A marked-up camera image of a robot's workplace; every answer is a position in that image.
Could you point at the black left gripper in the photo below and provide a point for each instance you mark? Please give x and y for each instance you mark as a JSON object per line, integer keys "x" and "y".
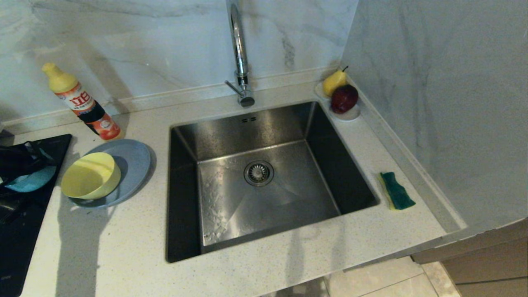
{"x": 12, "y": 163}

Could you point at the teal bowl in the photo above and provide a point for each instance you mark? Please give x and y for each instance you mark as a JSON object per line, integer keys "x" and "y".
{"x": 35, "y": 181}

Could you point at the yellow bowl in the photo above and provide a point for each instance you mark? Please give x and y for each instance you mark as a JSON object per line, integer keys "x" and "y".
{"x": 88, "y": 177}

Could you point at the orange dish soap bottle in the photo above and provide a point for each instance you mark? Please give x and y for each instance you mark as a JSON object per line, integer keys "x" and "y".
{"x": 84, "y": 106}

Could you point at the grey-blue plate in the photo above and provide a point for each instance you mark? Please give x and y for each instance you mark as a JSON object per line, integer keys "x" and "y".
{"x": 134, "y": 165}

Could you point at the green and yellow sponge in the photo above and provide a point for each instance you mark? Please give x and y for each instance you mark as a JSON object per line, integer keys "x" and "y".
{"x": 398, "y": 192}

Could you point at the metal sink drain strainer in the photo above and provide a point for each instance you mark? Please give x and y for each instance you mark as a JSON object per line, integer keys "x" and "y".
{"x": 259, "y": 173}

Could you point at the stainless steel sink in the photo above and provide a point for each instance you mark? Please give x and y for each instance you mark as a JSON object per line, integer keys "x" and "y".
{"x": 268, "y": 206}

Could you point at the black induction cooktop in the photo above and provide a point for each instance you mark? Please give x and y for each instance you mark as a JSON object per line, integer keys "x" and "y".
{"x": 20, "y": 247}

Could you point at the chrome kitchen faucet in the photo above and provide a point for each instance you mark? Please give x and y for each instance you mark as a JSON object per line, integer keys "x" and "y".
{"x": 240, "y": 53}

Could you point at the yellow pear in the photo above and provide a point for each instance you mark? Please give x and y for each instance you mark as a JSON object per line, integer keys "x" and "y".
{"x": 332, "y": 83}

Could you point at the red apple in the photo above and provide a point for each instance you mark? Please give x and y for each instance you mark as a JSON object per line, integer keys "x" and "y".
{"x": 343, "y": 99}

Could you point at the small white dish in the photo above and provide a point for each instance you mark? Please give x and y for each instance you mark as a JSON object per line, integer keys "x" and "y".
{"x": 350, "y": 116}

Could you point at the wooden cabinet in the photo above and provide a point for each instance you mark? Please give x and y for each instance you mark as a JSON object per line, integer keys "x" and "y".
{"x": 486, "y": 264}

